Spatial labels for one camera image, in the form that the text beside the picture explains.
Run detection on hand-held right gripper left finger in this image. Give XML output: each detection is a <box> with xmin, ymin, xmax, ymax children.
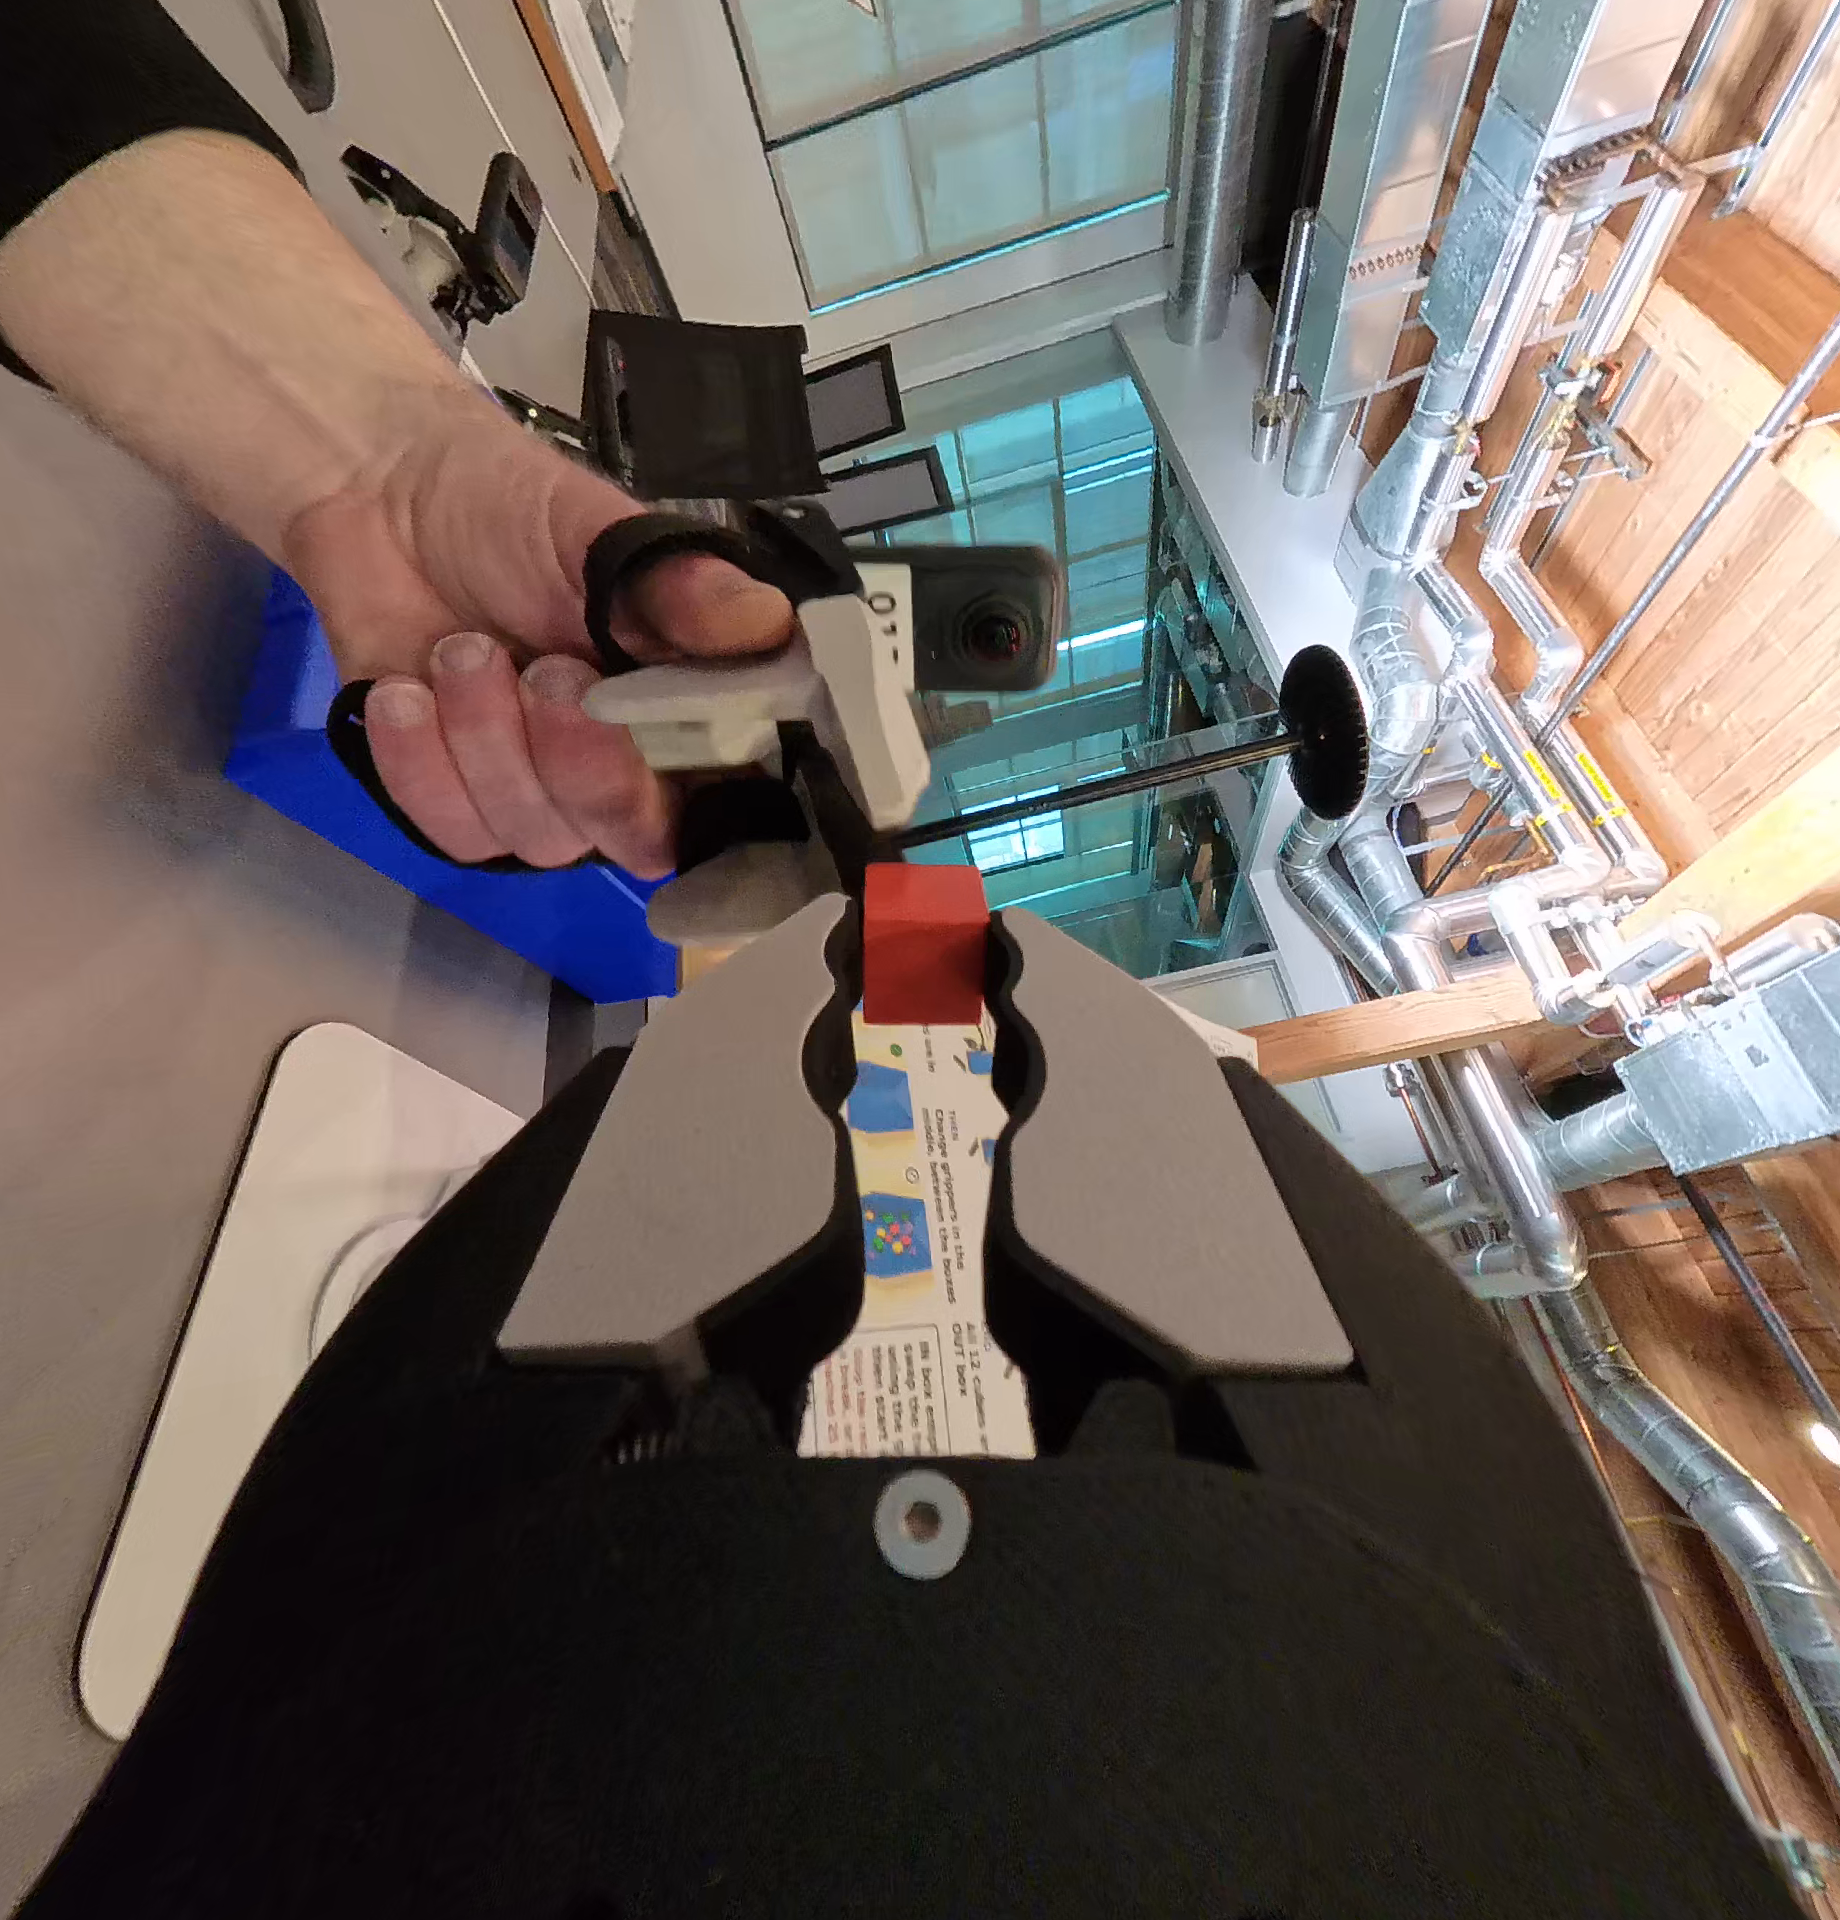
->
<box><xmin>496</xmin><ymin>892</ymin><xmax>868</xmax><ymax>1373</ymax></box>

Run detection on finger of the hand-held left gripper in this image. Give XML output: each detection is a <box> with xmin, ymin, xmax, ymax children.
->
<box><xmin>646</xmin><ymin>846</ymin><xmax>820</xmax><ymax>942</ymax></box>

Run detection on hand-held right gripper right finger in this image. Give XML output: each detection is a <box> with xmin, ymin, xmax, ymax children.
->
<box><xmin>985</xmin><ymin>903</ymin><xmax>1359</xmax><ymax>1385</ymax></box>

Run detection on blue plastic bin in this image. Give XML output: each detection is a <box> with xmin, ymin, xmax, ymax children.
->
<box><xmin>222</xmin><ymin>561</ymin><xmax>682</xmax><ymax>1005</ymax></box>

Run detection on red cube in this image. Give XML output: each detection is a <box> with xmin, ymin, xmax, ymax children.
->
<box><xmin>860</xmin><ymin>863</ymin><xmax>994</xmax><ymax>1027</ymax></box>

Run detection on person's left forearm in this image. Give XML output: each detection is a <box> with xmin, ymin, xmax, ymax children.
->
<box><xmin>0</xmin><ymin>0</ymin><xmax>532</xmax><ymax>543</ymax></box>

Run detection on person's left hand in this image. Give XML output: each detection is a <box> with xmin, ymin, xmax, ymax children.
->
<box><xmin>281</xmin><ymin>433</ymin><xmax>802</xmax><ymax>879</ymax></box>

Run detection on black framed monitor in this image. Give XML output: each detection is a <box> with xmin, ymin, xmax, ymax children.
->
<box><xmin>821</xmin><ymin>447</ymin><xmax>956</xmax><ymax>540</ymax></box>
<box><xmin>802</xmin><ymin>348</ymin><xmax>907</xmax><ymax>459</ymax></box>

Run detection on printed instruction sheet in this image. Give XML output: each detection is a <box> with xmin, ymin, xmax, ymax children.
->
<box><xmin>792</xmin><ymin>1013</ymin><xmax>1041</xmax><ymax>1459</ymax></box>

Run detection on black ribbed box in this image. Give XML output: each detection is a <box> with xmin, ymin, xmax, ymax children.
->
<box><xmin>578</xmin><ymin>306</ymin><xmax>832</xmax><ymax>503</ymax></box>

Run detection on black wheel on rod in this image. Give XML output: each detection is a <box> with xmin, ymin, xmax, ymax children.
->
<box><xmin>890</xmin><ymin>646</ymin><xmax>1372</xmax><ymax>849</ymax></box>

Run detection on white tray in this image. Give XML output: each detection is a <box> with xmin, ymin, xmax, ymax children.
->
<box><xmin>78</xmin><ymin>1023</ymin><xmax>541</xmax><ymax>1742</ymax></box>

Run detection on large glass window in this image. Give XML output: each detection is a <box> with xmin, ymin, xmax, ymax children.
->
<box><xmin>726</xmin><ymin>0</ymin><xmax>1182</xmax><ymax>320</ymax></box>

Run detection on group of silver insulated pipes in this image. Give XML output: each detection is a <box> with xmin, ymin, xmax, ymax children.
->
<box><xmin>1252</xmin><ymin>193</ymin><xmax>1840</xmax><ymax>1890</ymax></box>

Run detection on corrugated silver round duct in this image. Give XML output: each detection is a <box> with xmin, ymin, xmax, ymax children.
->
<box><xmin>1168</xmin><ymin>0</ymin><xmax>1274</xmax><ymax>345</ymax></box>

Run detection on rectangular sheet metal duct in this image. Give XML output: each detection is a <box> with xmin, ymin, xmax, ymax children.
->
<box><xmin>1294</xmin><ymin>0</ymin><xmax>1604</xmax><ymax>412</ymax></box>
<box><xmin>1617</xmin><ymin>930</ymin><xmax>1840</xmax><ymax>1177</ymax></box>

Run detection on spare gripper with camera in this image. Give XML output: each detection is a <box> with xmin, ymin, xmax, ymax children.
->
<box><xmin>339</xmin><ymin>141</ymin><xmax>550</xmax><ymax>327</ymax></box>

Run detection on black curved handle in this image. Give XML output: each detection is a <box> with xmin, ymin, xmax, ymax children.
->
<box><xmin>266</xmin><ymin>0</ymin><xmax>335</xmax><ymax>114</ymax></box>

